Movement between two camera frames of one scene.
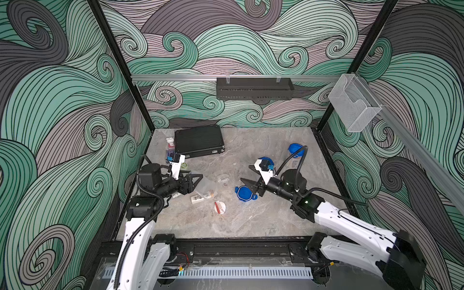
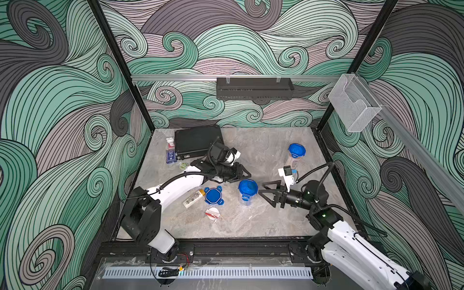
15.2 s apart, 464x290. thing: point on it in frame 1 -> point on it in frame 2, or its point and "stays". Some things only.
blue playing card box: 170,158 stays
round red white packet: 219,208 -> 212,212
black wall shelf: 254,89 stays
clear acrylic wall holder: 353,103 stays
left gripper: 187,188 -> 236,173
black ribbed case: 199,141 stays
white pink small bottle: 171,144 stays
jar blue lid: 269,161 -> 248,187
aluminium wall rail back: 235,77 stays
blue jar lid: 244,194 -> 213,196
